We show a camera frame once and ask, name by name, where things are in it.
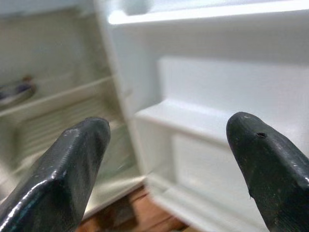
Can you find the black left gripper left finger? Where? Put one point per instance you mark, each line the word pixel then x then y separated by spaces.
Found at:
pixel 53 183

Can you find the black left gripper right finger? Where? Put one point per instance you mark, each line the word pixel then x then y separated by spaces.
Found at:
pixel 277 174

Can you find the silver mini fridge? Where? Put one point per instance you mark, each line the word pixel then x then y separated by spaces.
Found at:
pixel 193 84

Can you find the dish with dark food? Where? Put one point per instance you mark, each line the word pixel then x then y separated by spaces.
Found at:
pixel 19 90

